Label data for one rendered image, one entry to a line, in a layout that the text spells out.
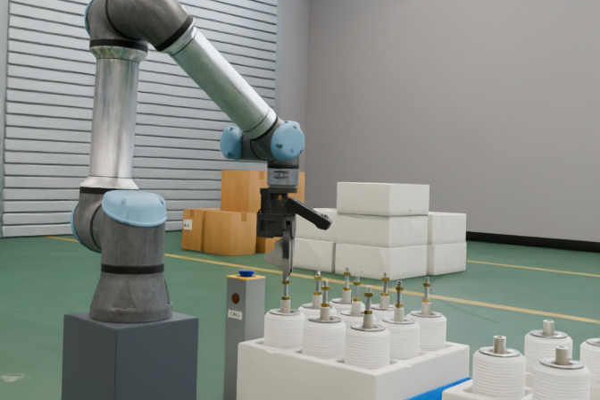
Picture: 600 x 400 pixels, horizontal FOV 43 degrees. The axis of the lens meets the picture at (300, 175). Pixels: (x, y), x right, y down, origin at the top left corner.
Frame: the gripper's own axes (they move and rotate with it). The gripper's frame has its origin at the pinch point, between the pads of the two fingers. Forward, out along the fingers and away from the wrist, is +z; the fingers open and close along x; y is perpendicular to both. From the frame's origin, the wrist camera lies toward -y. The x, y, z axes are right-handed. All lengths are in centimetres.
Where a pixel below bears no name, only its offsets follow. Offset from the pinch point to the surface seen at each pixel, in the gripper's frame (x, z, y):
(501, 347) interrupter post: 30, 8, -45
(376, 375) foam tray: 23.1, 16.6, -21.5
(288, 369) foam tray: 10.9, 19.5, -2.2
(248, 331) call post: -9.4, 16.0, 10.9
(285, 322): 4.6, 10.7, -0.2
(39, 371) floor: -27, 34, 74
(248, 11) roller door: -607, -195, 138
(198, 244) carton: -368, 29, 120
